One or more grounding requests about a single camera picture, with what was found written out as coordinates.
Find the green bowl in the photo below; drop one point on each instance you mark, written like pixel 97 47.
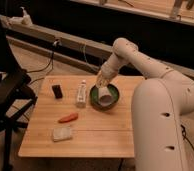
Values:
pixel 93 95

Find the black eraser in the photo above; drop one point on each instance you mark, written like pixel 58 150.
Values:
pixel 57 91

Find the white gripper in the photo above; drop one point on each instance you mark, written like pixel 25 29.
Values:
pixel 105 75

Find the white tube bottle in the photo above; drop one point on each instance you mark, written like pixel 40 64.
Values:
pixel 81 95

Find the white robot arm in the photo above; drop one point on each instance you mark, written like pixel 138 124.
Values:
pixel 157 104

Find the white sponge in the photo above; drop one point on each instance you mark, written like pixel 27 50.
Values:
pixel 62 133

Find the white cup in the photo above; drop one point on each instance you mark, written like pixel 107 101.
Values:
pixel 105 97

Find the white spray bottle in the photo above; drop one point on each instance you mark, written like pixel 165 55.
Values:
pixel 26 18

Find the black chair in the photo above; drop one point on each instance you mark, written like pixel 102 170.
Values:
pixel 14 86

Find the orange carrot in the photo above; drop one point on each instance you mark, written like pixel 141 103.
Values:
pixel 68 118

